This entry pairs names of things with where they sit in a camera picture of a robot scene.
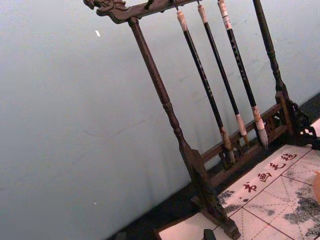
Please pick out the black brush with brown tip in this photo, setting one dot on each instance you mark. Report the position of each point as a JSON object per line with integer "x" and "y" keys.
{"x": 221, "y": 65}

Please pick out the black brush with dark tip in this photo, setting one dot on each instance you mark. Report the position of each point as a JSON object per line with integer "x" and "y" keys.
{"x": 202, "y": 77}

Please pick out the orange rounded object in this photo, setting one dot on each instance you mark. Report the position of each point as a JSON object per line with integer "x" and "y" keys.
{"x": 317, "y": 186}

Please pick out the black brush with grey tip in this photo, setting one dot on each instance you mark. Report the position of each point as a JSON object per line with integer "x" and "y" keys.
{"x": 240, "y": 65}

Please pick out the white felt mat with grid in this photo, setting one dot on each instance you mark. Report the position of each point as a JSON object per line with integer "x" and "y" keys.
{"x": 275, "y": 200}

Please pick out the dark carved wooden brush rack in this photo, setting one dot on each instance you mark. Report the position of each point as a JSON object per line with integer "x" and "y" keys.
{"x": 150, "y": 67}

